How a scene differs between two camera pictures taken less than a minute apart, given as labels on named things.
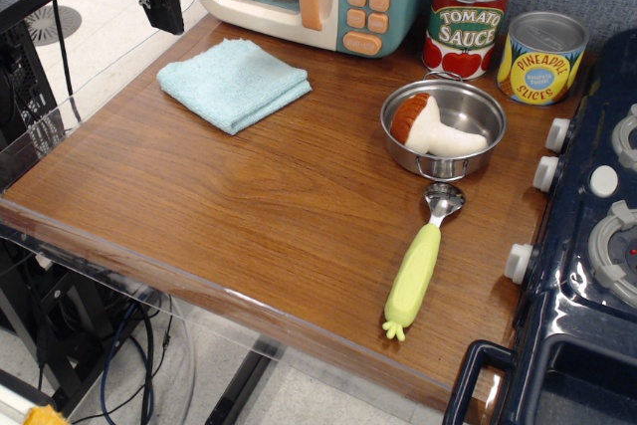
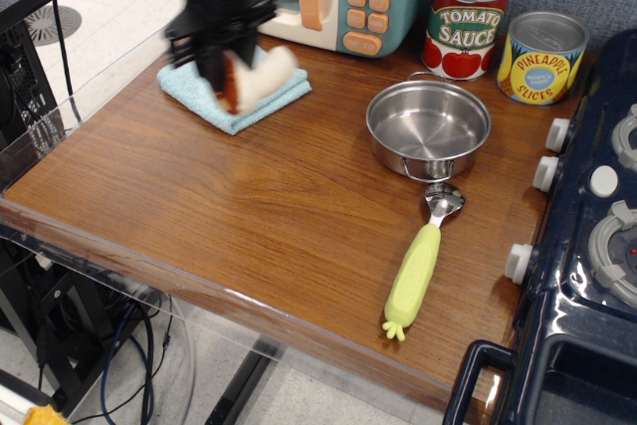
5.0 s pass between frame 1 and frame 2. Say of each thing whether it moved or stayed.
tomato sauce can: stayed
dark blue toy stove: stayed
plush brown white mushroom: moved
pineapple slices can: stayed
